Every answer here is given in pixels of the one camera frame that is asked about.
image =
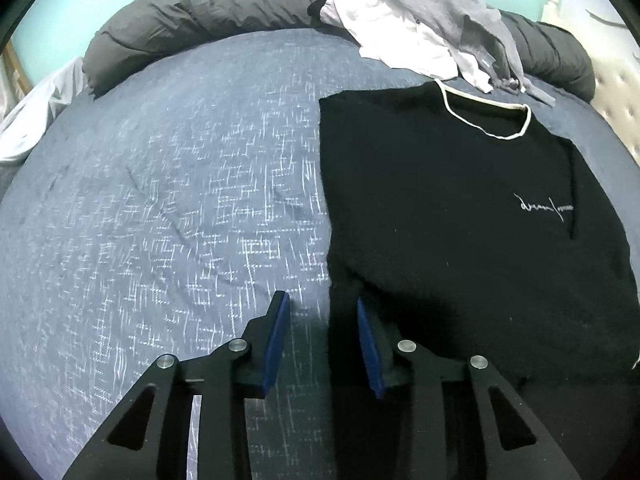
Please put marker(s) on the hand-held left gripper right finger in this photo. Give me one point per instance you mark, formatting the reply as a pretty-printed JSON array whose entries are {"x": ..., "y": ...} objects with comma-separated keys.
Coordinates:
[{"x": 370, "y": 350}]

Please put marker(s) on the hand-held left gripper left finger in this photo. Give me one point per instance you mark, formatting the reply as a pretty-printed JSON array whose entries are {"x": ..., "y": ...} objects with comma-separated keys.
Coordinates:
[{"x": 276, "y": 345}]

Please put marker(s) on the black sweater with white trim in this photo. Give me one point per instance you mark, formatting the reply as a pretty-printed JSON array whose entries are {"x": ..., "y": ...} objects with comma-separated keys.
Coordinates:
[{"x": 450, "y": 210}]

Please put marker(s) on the white garment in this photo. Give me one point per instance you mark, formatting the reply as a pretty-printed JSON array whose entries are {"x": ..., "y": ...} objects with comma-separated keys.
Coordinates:
[{"x": 380, "y": 25}]

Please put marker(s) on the dark grey rolled duvet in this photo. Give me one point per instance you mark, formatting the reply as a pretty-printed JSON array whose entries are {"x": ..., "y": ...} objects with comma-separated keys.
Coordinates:
[{"x": 175, "y": 25}]

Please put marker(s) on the light grey quilt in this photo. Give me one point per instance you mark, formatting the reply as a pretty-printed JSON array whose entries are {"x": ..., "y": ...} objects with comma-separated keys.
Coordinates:
[{"x": 30, "y": 115}]

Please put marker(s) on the grey garment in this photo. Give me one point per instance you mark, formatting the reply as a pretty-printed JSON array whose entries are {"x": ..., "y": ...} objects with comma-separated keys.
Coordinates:
[{"x": 435, "y": 10}]

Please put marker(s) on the cream tufted headboard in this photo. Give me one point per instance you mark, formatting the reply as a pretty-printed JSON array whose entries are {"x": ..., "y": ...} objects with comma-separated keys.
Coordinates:
[{"x": 617, "y": 85}]

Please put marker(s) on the wooden pole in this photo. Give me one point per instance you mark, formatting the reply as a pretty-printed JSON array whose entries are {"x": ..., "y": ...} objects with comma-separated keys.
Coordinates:
[{"x": 17, "y": 67}]

